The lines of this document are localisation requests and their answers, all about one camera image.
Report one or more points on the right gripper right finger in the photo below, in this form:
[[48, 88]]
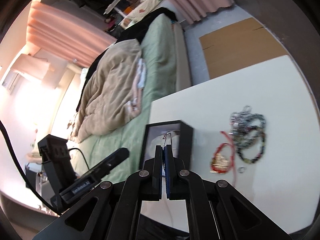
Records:
[[182, 184]]

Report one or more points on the black mounted camera box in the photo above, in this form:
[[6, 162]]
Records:
[[56, 162]]

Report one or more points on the black jewelry box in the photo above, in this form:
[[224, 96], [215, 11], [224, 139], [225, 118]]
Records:
[[185, 142]]

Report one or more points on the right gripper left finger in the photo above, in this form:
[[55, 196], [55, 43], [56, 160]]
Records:
[[144, 185]]

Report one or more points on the green bed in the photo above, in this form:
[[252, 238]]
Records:
[[159, 55]]

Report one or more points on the flattened cardboard sheet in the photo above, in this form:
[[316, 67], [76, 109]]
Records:
[[238, 46]]

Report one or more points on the beige blanket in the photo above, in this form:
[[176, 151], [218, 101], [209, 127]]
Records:
[[113, 95]]

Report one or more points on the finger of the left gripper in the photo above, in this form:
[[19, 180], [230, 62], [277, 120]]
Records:
[[104, 167]]

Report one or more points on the black garment on bed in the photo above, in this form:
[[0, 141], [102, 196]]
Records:
[[136, 31]]

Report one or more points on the floral pillow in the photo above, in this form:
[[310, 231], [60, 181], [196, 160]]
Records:
[[137, 14]]

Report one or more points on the pink window curtain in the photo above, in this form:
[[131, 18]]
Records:
[[65, 35]]

